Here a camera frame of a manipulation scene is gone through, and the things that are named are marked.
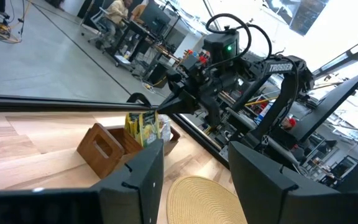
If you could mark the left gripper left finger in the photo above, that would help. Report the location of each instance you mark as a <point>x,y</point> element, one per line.
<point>135,193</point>

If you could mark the grey office chair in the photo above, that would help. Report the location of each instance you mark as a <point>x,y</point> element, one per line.
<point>99,21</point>

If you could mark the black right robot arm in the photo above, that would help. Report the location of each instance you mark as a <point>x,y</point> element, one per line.
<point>287,93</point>

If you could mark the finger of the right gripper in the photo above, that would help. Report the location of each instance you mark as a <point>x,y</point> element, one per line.
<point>174,100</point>
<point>185,107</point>

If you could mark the red parts bin rack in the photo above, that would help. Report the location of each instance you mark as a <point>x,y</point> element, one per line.
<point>201,58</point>

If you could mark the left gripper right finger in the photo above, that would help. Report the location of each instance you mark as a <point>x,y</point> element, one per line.
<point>269,199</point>

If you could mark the packets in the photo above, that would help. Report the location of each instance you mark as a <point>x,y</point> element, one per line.
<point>132,126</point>

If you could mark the brown wooden tea box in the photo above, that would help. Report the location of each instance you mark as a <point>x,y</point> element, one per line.
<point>101,152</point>

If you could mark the white orange tea packet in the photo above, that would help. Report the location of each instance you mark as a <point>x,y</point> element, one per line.
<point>165,127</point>

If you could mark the round woven straw placemat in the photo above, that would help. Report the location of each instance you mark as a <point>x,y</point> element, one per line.
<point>197,202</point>

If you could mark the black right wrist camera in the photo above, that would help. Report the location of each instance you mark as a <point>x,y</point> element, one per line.
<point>193,63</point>

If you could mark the white blue bottle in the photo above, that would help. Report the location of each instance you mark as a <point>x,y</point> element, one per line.
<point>264,110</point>

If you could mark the black desk monitor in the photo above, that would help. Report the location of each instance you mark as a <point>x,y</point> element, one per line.
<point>154,15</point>

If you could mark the black office desk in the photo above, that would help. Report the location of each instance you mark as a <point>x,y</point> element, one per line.
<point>135,34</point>

